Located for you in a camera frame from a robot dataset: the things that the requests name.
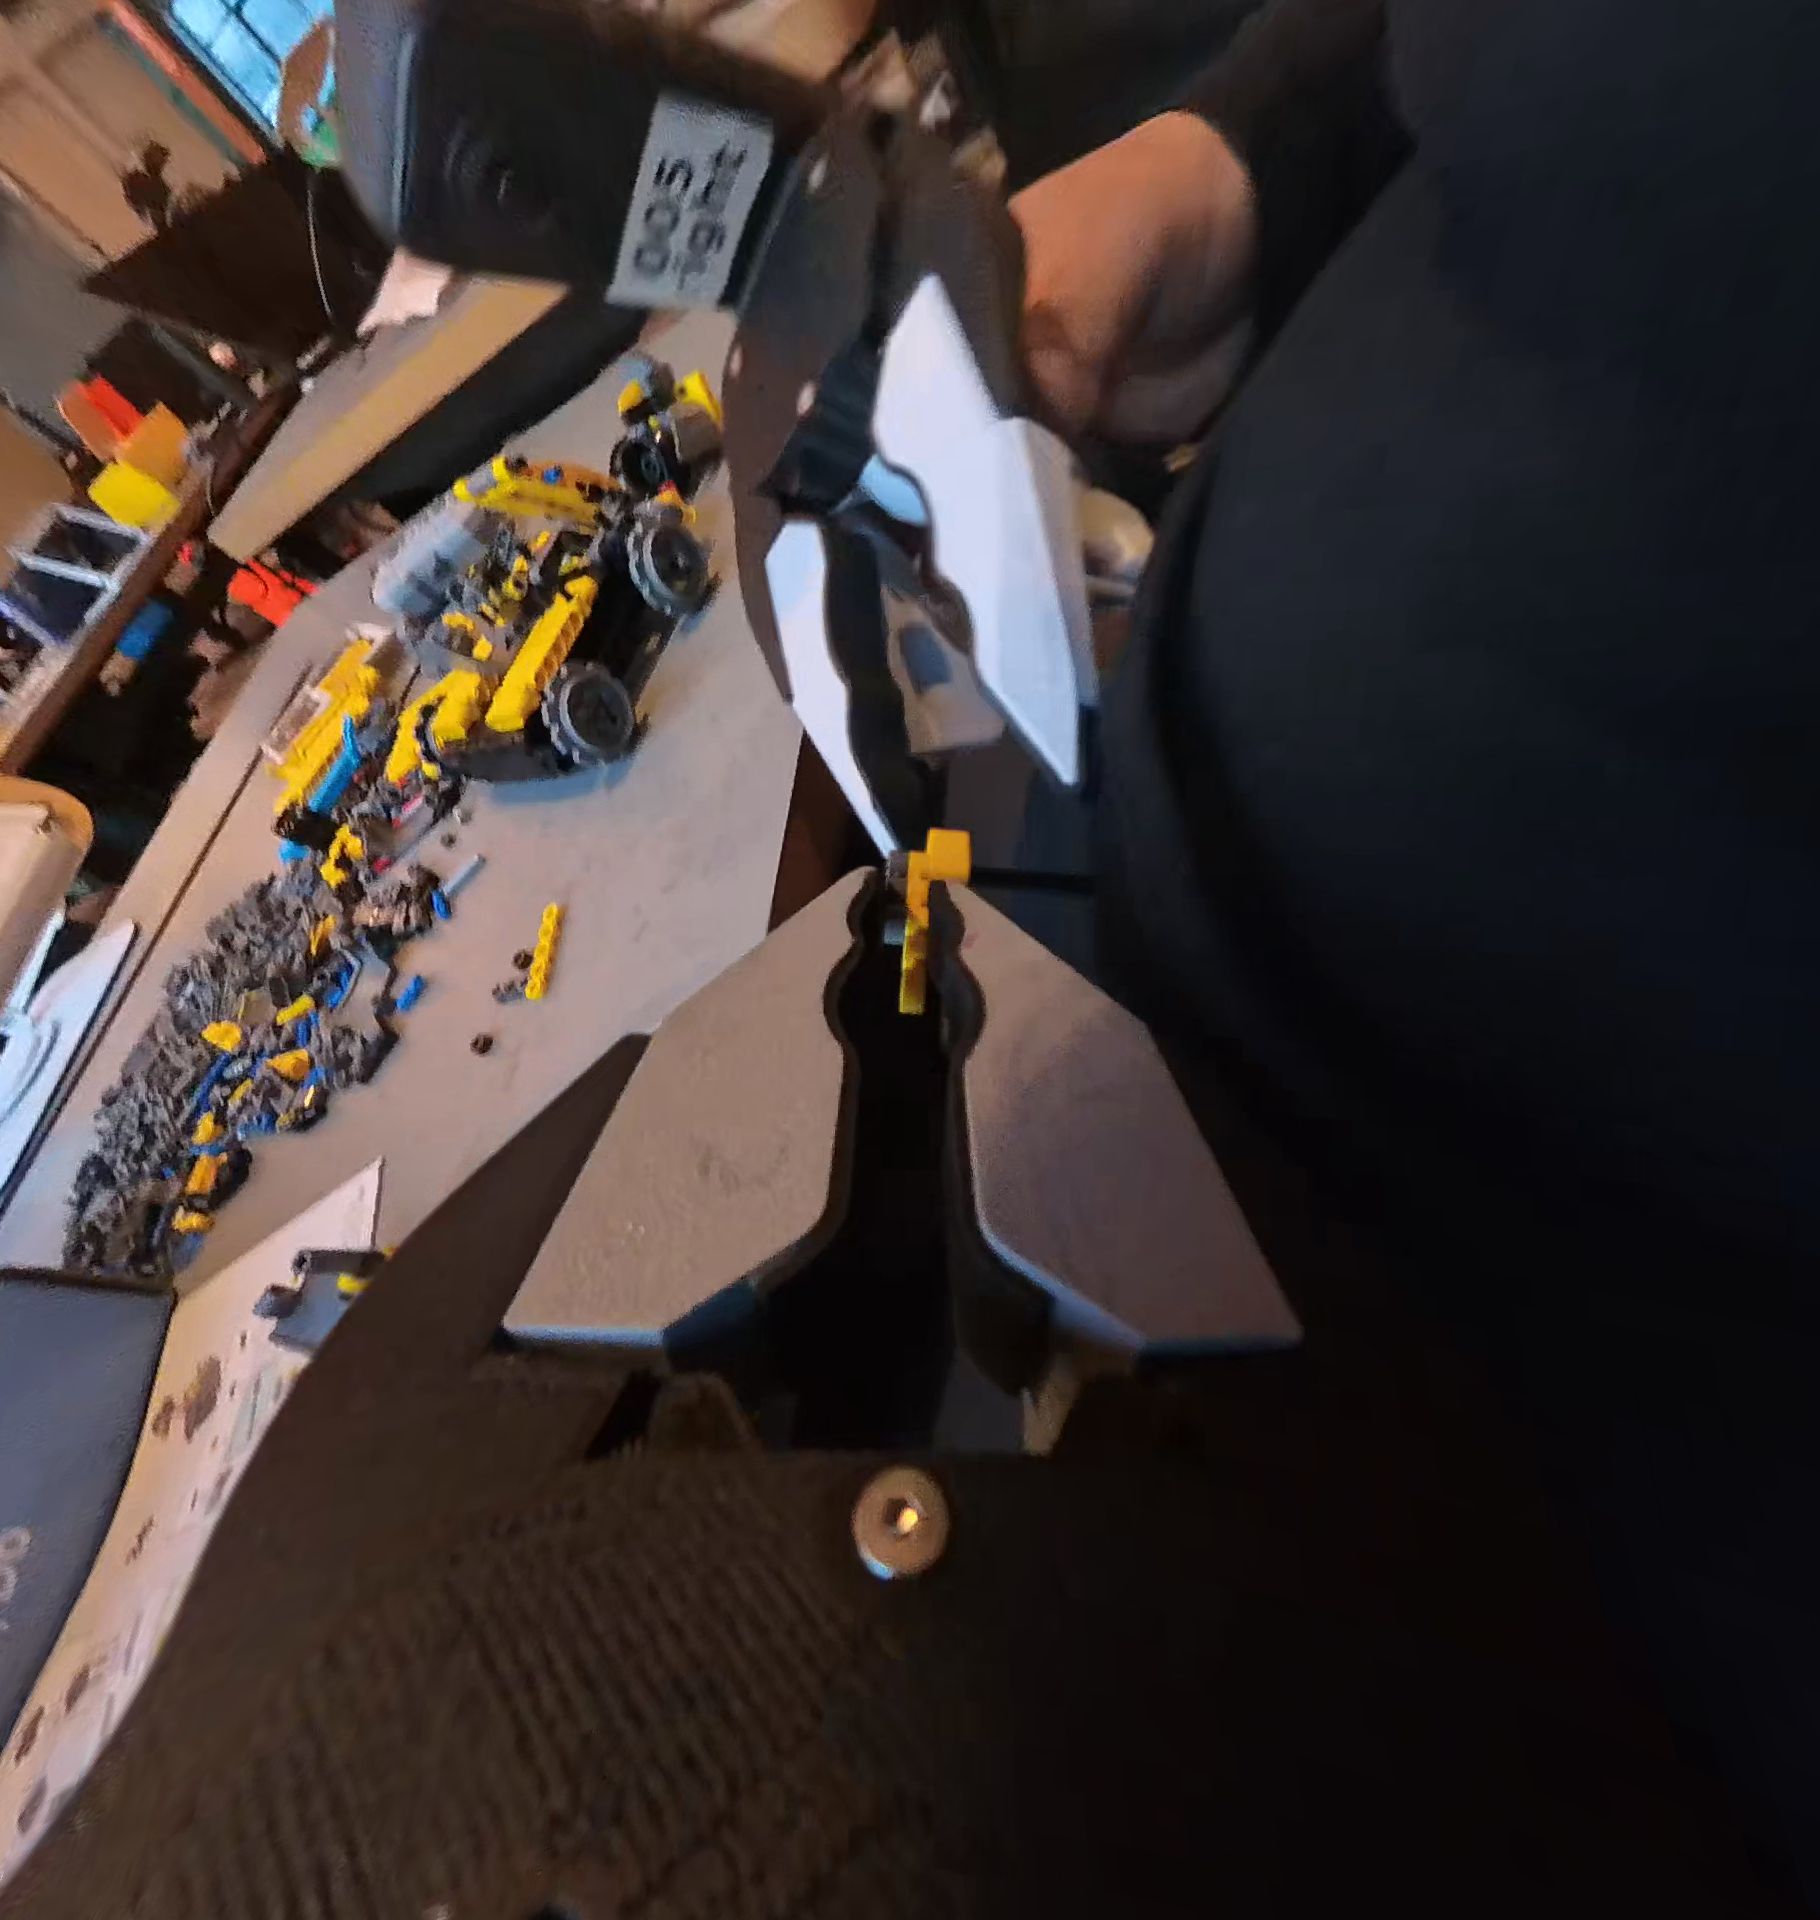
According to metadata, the background wooden table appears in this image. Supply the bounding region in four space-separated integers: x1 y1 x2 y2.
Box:
206 278 718 573

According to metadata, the grey cardboard box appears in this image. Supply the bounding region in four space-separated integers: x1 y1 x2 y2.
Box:
0 1262 183 1867

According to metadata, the white tray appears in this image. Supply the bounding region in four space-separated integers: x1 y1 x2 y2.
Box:
0 771 138 1312

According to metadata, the pile of small building bricks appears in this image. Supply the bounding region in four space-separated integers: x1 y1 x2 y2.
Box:
64 851 494 1283

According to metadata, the open instruction booklet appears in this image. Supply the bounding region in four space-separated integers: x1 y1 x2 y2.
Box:
0 1158 391 1920

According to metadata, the person's right hand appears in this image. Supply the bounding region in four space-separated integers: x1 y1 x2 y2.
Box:
1006 116 1266 453

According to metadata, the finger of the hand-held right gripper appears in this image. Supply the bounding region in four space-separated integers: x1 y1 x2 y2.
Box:
866 271 1101 789
763 512 1009 783

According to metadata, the person's black clothing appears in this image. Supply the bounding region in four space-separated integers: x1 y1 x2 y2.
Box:
941 0 1820 1920

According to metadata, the grey and yellow brick assembly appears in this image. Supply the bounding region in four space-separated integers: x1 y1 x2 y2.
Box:
251 1244 391 1359

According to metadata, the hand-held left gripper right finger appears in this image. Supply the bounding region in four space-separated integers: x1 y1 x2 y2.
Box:
935 887 1302 1420

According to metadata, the person's right forearm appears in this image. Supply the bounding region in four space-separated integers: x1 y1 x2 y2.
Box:
1166 0 1452 332

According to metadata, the yellow and black brick vehicle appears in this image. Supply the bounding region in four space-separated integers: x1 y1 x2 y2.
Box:
266 361 730 842

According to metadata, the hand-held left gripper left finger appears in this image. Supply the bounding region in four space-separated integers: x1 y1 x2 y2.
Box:
506 872 872 1373

